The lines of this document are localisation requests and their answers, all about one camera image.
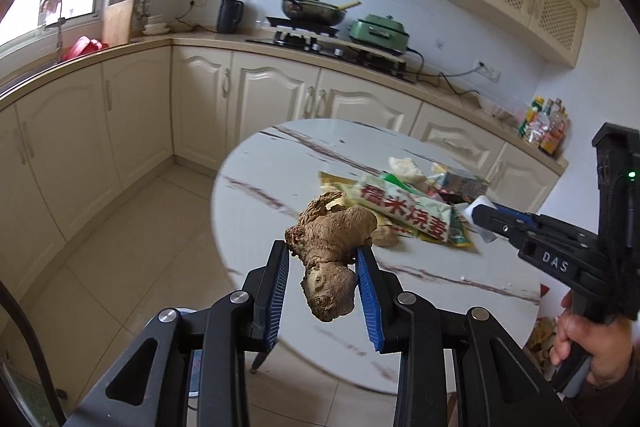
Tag yellow snack packet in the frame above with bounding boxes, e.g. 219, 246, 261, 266
319, 171, 366, 208

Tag black electric kettle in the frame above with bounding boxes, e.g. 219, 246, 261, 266
216, 0, 245, 34

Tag green electric cooking pot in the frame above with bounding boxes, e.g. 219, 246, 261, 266
347, 13, 413, 55

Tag black power cable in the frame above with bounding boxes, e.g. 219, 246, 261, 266
407, 48, 483, 98

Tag stack of white dishes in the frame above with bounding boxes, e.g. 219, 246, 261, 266
140, 14, 171, 36

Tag black wok with lid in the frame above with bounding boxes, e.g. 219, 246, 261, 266
265, 0, 362, 26

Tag person's right hand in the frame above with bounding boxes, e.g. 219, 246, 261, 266
550, 292, 635, 387

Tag large ginger root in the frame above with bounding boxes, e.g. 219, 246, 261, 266
284, 191, 379, 323

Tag steel sink faucet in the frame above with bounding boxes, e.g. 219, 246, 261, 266
42, 0, 67, 62

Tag green foil packet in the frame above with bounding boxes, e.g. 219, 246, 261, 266
450, 207, 475, 249

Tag thin wooden board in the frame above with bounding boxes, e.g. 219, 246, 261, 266
272, 27, 408, 75

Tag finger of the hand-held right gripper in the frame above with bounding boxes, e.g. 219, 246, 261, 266
492, 203, 596, 244
471, 202, 540, 254

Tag black gas hob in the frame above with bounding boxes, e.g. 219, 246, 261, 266
245, 34, 418, 85

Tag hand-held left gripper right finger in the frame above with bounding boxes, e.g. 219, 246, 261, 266
354, 247, 576, 427

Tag small ginger piece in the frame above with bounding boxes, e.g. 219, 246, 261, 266
374, 226, 399, 249

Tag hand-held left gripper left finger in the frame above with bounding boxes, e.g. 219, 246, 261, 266
65, 241, 292, 427

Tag black chair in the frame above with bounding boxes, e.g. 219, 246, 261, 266
0, 279, 68, 427

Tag drink carton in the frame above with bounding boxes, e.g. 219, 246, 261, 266
440, 171, 490, 198

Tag group of sauce bottles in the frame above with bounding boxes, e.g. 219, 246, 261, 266
517, 96, 571, 156

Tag red plastic basket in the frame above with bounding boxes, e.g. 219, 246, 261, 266
62, 36, 111, 60

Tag blue trash bin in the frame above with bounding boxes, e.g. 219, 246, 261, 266
142, 307, 203, 413

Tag wooden cutting board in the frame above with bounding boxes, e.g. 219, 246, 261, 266
102, 0, 136, 48

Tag black induction cooker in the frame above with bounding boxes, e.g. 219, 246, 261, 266
265, 16, 346, 38

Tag round white marble table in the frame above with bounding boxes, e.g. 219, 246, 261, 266
210, 118, 543, 395

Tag large green white snack bag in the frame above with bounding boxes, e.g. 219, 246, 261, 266
357, 173, 468, 244

